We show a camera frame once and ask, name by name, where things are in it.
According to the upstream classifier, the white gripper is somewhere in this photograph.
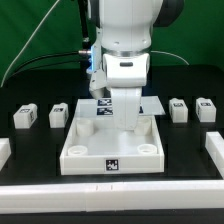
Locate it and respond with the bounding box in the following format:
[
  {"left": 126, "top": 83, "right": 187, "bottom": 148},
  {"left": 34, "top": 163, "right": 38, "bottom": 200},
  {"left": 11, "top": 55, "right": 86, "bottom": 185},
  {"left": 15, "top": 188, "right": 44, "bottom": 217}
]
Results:
[{"left": 89, "top": 53, "right": 150, "bottom": 130}]

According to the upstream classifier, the white square tabletop tray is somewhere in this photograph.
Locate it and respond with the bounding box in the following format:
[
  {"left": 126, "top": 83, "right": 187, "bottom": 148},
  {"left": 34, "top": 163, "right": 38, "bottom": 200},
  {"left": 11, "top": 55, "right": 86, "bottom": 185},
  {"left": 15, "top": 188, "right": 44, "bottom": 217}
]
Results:
[{"left": 60, "top": 116, "right": 164, "bottom": 175}]

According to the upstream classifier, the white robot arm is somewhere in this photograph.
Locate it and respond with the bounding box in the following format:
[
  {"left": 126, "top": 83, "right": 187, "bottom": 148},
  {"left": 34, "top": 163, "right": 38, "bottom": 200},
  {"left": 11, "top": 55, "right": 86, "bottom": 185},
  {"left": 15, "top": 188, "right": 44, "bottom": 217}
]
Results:
[{"left": 88, "top": 0, "right": 185, "bottom": 130}]

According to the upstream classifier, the marker sheet with tags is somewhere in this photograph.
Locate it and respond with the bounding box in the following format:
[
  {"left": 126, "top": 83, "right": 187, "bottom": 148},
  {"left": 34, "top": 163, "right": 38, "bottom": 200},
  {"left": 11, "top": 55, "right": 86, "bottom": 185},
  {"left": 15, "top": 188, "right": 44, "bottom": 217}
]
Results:
[{"left": 75, "top": 96, "right": 165, "bottom": 118}]

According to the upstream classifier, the green backdrop cloth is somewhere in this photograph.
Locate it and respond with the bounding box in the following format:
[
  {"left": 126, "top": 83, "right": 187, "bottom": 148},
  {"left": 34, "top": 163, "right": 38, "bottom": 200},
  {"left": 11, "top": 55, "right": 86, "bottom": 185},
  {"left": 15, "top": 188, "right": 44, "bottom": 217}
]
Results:
[{"left": 0, "top": 0, "right": 224, "bottom": 83}]

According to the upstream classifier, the white right fence block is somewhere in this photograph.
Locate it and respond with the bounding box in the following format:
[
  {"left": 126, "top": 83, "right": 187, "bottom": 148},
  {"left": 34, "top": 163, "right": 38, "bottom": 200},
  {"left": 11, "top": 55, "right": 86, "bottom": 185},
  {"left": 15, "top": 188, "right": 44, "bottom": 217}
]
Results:
[{"left": 205, "top": 132, "right": 224, "bottom": 179}]

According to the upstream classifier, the white fence block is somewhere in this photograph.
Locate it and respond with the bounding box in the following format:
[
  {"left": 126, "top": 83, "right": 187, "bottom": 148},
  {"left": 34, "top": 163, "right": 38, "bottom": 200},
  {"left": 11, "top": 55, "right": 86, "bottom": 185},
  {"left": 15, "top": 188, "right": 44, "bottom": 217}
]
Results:
[
  {"left": 205, "top": 132, "right": 224, "bottom": 179},
  {"left": 0, "top": 138, "right": 11, "bottom": 171}
]

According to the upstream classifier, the white left fence block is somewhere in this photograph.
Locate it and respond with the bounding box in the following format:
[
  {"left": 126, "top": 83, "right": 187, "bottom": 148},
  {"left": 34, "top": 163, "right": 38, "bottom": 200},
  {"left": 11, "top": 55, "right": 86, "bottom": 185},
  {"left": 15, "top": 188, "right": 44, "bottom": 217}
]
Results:
[{"left": 0, "top": 138, "right": 11, "bottom": 171}]

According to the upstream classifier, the white front fence bar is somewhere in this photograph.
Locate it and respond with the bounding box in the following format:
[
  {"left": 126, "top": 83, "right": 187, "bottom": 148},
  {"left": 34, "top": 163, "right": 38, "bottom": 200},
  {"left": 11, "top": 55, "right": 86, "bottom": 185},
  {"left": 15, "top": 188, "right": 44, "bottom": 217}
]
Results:
[{"left": 0, "top": 180, "right": 224, "bottom": 214}]

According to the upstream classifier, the black cable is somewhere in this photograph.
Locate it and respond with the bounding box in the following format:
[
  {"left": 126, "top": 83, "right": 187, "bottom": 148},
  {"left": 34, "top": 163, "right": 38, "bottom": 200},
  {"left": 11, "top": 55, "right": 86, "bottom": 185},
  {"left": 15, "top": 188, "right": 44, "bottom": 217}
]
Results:
[{"left": 13, "top": 0, "right": 93, "bottom": 76}]

